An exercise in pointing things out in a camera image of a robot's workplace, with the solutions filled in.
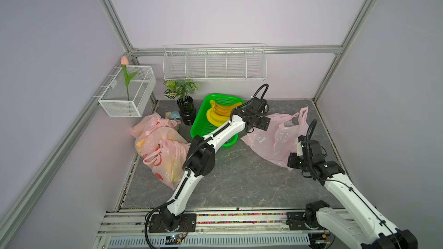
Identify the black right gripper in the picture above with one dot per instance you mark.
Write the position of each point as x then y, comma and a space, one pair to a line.
292, 157

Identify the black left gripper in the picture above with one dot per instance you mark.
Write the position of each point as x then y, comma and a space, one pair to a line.
265, 124

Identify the plain pink plastic bag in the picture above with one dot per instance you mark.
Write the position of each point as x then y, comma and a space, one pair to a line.
280, 139

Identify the pink peach printed bag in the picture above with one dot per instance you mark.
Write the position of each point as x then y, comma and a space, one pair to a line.
166, 161

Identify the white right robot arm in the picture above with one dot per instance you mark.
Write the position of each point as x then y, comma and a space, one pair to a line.
373, 230

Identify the yellow banana bunch in basket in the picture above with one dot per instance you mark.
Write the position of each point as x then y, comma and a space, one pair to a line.
218, 114

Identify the green plastic basket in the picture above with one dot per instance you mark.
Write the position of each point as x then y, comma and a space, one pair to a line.
201, 125

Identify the black ceramic vase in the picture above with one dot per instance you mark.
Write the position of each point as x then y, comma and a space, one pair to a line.
187, 110

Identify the green variegated artificial plant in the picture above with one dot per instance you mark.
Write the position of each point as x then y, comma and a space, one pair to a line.
181, 90

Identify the artificial pink tulip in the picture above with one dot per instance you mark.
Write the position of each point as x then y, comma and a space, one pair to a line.
127, 76

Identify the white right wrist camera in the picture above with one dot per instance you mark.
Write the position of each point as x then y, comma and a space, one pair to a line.
301, 147

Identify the white wire wall shelf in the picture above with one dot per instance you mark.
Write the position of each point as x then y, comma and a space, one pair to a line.
215, 62

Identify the white wire wall basket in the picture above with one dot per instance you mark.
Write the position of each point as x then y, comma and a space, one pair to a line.
114, 99

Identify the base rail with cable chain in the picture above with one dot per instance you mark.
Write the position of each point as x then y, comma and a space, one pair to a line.
214, 228

